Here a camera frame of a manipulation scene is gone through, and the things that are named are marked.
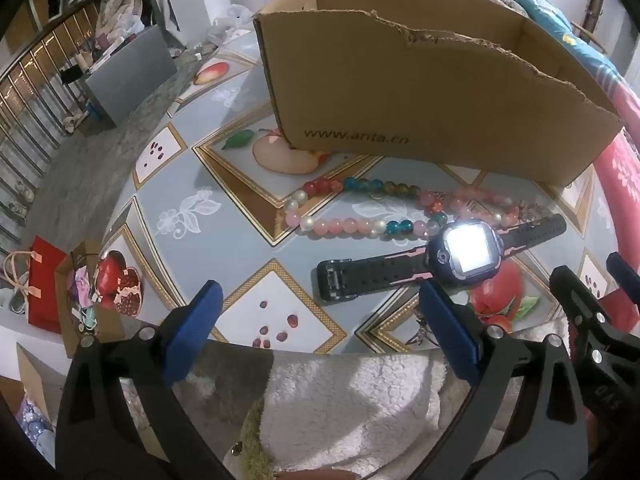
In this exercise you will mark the red gift bag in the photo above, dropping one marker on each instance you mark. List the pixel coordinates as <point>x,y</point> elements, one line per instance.
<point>47,285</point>

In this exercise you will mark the white sandal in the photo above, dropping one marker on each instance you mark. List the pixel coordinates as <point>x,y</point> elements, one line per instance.
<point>75,122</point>

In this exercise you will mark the fruit print tablecloth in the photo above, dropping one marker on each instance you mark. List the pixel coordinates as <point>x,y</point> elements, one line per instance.
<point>240,260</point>

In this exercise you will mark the wooden chair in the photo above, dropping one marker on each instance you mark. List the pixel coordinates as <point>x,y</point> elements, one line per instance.
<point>587,35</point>

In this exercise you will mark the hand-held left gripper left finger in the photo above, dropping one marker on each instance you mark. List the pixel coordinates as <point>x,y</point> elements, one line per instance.
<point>195,330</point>

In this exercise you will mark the brown cardboard box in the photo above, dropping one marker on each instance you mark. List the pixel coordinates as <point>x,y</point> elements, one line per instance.
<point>400,85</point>

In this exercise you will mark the blue printed quilt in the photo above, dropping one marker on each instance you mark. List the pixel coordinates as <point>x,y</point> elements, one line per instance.
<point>560,25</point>

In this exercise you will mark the brown sliding door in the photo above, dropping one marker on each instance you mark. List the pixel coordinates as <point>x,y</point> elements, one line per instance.
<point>22,15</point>

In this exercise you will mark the small open cardboard carton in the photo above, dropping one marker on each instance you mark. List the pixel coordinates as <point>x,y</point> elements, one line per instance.
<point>35,380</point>

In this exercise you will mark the black and purple smart watch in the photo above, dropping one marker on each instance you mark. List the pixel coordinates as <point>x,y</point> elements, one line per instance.
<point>465,250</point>

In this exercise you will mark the pile of clothes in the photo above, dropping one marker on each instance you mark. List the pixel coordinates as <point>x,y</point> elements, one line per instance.
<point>125,15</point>

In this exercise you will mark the white fleece garment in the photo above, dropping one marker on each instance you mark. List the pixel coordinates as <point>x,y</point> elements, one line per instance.
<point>340,410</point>

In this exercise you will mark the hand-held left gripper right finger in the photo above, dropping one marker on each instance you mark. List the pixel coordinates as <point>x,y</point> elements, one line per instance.
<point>450,330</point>

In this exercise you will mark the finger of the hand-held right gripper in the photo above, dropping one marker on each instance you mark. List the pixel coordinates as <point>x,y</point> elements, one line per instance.
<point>580,320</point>
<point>625,275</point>

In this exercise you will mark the green fleece garment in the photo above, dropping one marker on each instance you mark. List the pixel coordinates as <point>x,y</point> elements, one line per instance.
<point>255,450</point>

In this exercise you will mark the grey cabinet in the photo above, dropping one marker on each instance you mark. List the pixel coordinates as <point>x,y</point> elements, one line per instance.
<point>130,75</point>

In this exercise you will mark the metal stair railing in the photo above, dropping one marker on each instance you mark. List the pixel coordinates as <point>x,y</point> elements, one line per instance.
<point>30,90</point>

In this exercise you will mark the white plastic bag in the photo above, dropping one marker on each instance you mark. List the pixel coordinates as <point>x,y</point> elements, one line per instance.
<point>230,22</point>

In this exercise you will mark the white cup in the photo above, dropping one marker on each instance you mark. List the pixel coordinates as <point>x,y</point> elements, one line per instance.
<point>83,60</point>

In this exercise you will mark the brown paper bag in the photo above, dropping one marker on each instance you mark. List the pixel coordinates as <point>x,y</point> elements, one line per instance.
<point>65,310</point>

